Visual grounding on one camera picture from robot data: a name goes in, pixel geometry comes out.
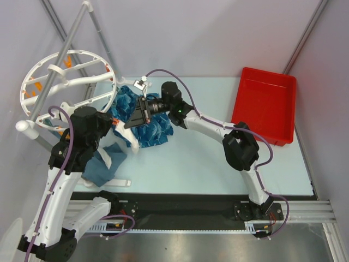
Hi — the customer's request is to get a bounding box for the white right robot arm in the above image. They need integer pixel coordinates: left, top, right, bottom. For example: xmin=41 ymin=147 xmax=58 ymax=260
xmin=125 ymin=81 xmax=273 ymax=219

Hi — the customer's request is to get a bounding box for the grey drying rack frame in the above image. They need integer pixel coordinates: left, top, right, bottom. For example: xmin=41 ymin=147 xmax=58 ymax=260
xmin=21 ymin=1 xmax=135 ymax=151

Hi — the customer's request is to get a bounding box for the blue patterned cloth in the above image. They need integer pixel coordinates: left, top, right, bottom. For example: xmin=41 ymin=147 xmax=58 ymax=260
xmin=107 ymin=86 xmax=174 ymax=148

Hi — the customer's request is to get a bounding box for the white round clip hanger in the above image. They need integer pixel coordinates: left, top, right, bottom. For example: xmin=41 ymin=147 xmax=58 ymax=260
xmin=16 ymin=50 xmax=118 ymax=133

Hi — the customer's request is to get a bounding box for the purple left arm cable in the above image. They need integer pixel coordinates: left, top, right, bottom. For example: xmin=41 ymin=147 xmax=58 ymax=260
xmin=24 ymin=106 xmax=136 ymax=262

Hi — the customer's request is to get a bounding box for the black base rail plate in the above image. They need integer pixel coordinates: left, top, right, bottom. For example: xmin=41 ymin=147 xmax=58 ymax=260
xmin=68 ymin=192 xmax=284 ymax=233

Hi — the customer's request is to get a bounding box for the red plastic tray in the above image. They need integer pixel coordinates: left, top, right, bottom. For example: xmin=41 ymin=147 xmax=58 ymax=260
xmin=231 ymin=67 xmax=297 ymax=146

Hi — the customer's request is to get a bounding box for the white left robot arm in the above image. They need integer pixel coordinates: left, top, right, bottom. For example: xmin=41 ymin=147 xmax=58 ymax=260
xmin=18 ymin=106 xmax=120 ymax=261

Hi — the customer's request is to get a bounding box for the grey blue sock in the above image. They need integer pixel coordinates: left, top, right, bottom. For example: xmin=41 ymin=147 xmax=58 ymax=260
xmin=82 ymin=143 xmax=127 ymax=187

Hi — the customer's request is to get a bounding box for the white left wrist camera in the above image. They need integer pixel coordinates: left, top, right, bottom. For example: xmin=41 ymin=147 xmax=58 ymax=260
xmin=52 ymin=102 xmax=77 ymax=123

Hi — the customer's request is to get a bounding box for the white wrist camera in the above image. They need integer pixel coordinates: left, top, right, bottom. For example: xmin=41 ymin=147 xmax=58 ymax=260
xmin=52 ymin=102 xmax=77 ymax=123
xmin=133 ymin=76 xmax=152 ymax=97

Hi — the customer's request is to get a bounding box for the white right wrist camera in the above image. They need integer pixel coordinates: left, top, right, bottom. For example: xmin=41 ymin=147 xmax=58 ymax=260
xmin=133 ymin=76 xmax=152 ymax=97

